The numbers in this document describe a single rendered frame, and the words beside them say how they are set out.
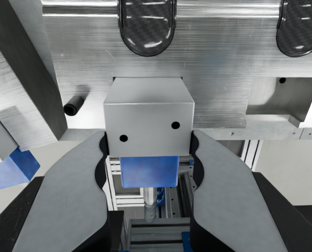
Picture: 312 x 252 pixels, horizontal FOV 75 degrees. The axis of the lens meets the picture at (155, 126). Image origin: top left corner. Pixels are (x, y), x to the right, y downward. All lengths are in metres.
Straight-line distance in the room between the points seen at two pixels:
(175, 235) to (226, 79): 0.47
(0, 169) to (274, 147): 1.41
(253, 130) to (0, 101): 0.30
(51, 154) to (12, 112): 1.20
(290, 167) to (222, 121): 1.49
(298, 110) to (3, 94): 0.27
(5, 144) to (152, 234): 0.42
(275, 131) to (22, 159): 0.33
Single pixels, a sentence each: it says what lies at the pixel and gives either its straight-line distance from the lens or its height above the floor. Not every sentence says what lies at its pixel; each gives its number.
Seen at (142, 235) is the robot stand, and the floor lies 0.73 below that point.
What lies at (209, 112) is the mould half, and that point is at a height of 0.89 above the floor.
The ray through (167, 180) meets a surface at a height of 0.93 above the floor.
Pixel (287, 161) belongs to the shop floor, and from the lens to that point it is 1.61.
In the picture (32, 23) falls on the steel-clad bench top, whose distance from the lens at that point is 0.27.
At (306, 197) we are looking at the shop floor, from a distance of 1.95.
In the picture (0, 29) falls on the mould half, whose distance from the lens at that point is 0.24.
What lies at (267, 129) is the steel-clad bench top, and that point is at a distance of 0.32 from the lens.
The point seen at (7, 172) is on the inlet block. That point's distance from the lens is 0.28.
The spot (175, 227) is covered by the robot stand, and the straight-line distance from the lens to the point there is 0.59.
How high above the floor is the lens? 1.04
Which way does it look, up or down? 61 degrees down
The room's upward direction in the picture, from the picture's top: 178 degrees clockwise
